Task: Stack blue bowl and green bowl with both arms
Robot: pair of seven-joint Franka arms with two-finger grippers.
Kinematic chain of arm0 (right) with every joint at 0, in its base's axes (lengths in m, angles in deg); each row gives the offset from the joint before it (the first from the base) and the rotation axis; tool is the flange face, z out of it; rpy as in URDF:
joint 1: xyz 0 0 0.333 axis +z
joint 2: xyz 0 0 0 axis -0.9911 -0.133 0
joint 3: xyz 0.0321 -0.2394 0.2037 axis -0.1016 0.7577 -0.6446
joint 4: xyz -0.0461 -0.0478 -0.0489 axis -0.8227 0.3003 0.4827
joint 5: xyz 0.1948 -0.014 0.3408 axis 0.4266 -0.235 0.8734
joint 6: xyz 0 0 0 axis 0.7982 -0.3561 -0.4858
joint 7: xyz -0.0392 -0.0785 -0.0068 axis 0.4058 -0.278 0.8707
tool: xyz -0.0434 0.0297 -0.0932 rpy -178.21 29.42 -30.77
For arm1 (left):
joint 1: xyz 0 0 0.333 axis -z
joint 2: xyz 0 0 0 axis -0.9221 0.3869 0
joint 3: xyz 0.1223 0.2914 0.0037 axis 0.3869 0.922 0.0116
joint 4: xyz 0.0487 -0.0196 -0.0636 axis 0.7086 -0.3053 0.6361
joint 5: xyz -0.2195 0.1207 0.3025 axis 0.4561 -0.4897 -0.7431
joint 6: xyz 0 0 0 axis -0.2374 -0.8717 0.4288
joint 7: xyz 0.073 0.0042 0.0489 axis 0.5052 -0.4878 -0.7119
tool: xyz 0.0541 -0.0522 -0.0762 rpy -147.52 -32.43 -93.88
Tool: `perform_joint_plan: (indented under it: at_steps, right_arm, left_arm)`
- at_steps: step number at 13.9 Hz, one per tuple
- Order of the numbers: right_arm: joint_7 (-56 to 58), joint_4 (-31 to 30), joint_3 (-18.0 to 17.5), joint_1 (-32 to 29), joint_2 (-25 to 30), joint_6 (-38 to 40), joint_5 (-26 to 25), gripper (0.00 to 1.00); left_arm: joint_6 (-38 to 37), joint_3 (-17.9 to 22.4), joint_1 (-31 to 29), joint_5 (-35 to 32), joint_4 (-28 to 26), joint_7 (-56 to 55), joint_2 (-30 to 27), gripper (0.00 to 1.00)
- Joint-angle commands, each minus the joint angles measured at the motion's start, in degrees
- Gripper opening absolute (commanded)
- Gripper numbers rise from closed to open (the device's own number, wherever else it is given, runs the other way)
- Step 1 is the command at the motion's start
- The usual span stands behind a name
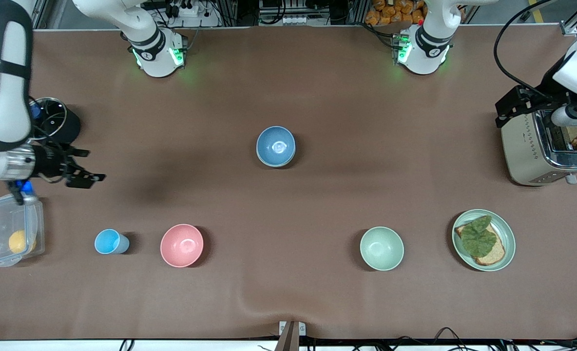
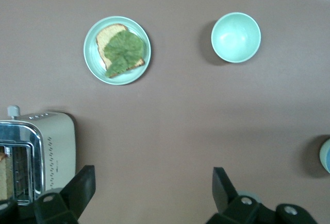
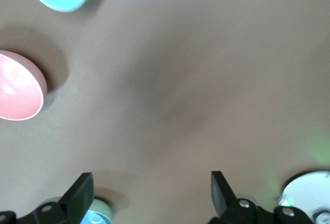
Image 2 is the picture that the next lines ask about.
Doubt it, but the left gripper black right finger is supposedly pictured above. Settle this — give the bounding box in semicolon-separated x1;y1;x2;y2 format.
205;167;319;224

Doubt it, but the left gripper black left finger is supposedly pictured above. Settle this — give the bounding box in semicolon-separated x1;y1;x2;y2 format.
0;165;97;224

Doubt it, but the pale green bowl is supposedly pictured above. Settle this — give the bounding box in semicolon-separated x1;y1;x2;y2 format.
319;137;330;176

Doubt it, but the small blue bowl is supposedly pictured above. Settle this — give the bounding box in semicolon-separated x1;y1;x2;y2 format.
324;145;330;170

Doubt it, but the cream and chrome toaster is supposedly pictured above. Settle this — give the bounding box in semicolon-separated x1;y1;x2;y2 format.
0;105;77;206

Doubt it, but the bread slice in toaster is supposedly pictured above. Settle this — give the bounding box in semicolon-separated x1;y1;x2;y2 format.
0;151;13;201

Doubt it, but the pale green plate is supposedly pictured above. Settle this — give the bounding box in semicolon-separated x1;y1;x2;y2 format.
82;15;152;86

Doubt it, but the green lettuce leaf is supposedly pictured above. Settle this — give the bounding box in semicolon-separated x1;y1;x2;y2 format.
103;29;144;79

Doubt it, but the toast slice with brown crust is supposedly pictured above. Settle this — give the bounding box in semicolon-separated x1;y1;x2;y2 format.
96;23;145;72

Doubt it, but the mint green deep cup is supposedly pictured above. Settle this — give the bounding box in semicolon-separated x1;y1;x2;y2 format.
210;12;262;63

